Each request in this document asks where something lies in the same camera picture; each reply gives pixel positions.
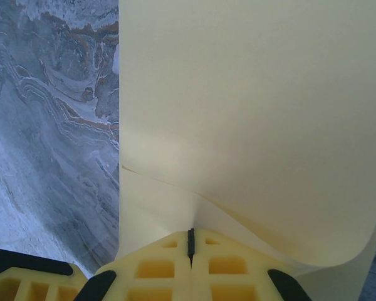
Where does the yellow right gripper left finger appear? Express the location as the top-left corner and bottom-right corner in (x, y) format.
(78, 228), (192, 301)

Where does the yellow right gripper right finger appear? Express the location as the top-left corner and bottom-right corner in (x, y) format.
(190, 228), (315, 301)

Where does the yellow paper sheet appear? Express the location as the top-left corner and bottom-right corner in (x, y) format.
(117, 0), (376, 301)

